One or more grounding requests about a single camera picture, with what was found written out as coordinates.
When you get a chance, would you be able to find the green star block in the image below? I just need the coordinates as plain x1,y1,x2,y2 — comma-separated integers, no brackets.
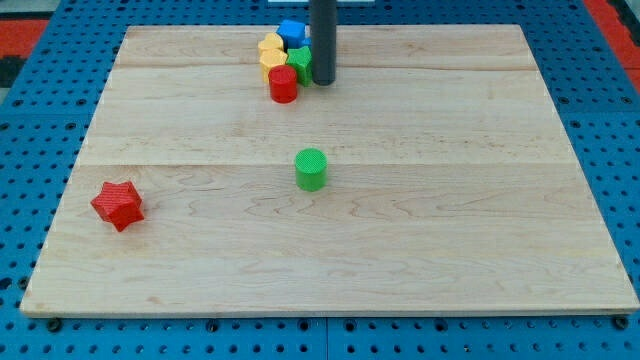
286,46,312,87

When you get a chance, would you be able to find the red cylinder block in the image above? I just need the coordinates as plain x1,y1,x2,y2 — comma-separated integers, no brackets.
268,65,298,104

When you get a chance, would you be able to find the blue cube block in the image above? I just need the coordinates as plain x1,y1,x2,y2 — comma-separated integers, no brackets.
276,19,306,49

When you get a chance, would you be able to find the red star block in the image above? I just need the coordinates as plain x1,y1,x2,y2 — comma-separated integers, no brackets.
90,181,145,232

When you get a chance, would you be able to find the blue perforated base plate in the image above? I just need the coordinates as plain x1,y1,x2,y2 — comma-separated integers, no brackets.
1,1,639,359

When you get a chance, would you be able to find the green cylinder block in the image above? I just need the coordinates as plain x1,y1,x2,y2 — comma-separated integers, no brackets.
294,148,328,192

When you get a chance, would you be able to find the yellow pentagon block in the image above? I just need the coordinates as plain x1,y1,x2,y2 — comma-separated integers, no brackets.
259,49,288,83

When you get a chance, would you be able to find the light wooden board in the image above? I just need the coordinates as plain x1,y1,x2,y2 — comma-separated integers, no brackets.
21,25,639,318

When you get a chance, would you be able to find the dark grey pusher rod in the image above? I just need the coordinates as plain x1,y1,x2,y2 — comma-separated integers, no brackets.
309,0,337,86

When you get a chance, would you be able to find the yellow heart block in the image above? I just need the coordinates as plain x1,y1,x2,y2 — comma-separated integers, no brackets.
257,32,284,55

